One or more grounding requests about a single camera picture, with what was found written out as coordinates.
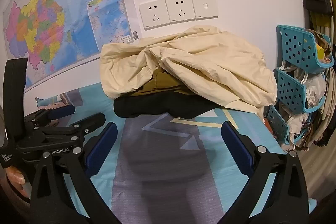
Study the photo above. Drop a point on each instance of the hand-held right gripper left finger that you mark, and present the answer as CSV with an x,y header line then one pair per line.
x,y
103,146

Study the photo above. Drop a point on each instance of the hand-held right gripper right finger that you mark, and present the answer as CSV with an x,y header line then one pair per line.
x,y
235,148

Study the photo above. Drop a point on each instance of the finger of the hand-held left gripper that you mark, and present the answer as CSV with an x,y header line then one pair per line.
x,y
86,119
61,110

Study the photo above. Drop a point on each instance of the cream shirt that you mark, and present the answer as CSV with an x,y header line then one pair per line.
x,y
210,69

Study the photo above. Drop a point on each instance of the person's left hand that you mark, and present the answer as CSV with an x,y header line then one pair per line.
x,y
16,177

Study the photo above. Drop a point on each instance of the teal plastic basket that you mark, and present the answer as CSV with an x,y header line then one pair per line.
x,y
296,45
278,121
288,90

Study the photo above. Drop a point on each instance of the black garment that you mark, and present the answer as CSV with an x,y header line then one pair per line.
x,y
157,106

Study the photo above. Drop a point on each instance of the olive green garment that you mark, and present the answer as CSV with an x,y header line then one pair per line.
x,y
162,82

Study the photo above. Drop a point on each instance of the white plastic bag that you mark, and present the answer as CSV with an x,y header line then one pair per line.
x,y
315,90

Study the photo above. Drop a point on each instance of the beige hanging cloth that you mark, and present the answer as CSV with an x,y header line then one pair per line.
x,y
329,108

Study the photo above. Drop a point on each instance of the colourful wall map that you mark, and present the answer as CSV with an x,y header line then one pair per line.
x,y
65,16

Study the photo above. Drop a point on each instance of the white wall socket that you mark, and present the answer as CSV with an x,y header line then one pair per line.
x,y
154,14
180,10

